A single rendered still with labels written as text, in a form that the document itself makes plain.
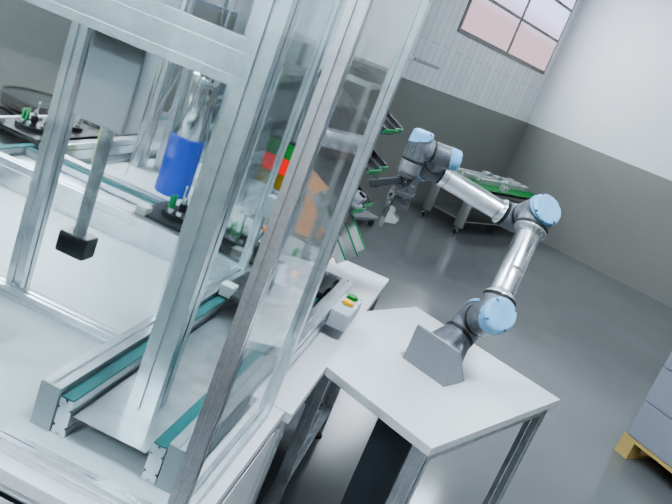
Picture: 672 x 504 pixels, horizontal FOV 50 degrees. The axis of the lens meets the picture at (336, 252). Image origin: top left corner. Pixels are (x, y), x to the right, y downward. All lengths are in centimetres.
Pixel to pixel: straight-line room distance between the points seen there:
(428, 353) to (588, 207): 919
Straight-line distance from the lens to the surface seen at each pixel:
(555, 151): 1177
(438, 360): 241
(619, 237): 1132
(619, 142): 1146
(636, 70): 1160
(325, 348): 231
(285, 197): 110
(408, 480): 211
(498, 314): 237
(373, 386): 220
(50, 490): 144
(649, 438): 501
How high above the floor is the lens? 177
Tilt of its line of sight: 16 degrees down
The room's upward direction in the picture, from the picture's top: 21 degrees clockwise
